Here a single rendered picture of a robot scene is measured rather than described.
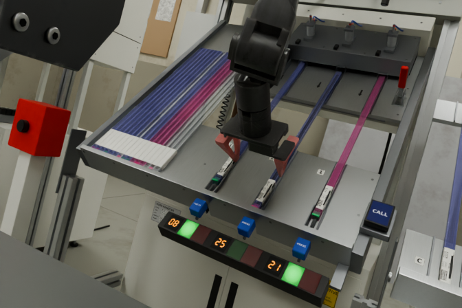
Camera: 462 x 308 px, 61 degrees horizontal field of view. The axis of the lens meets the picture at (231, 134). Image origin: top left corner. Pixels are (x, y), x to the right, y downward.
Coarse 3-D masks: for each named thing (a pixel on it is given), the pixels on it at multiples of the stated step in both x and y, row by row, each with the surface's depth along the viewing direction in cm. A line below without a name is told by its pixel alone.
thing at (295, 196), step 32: (192, 160) 89; (224, 160) 88; (256, 160) 86; (320, 160) 84; (224, 192) 81; (256, 192) 80; (288, 192) 79; (320, 192) 78; (352, 192) 76; (320, 224) 72; (352, 224) 71
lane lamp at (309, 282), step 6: (306, 270) 67; (306, 276) 66; (312, 276) 66; (318, 276) 66; (300, 282) 65; (306, 282) 65; (312, 282) 65; (318, 282) 65; (306, 288) 64; (312, 288) 64
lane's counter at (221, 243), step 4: (216, 236) 74; (220, 236) 74; (224, 236) 74; (216, 240) 74; (220, 240) 73; (224, 240) 73; (228, 240) 73; (212, 244) 73; (216, 244) 73; (220, 244) 73; (224, 244) 73; (228, 244) 73; (216, 248) 72; (220, 248) 72; (224, 248) 72
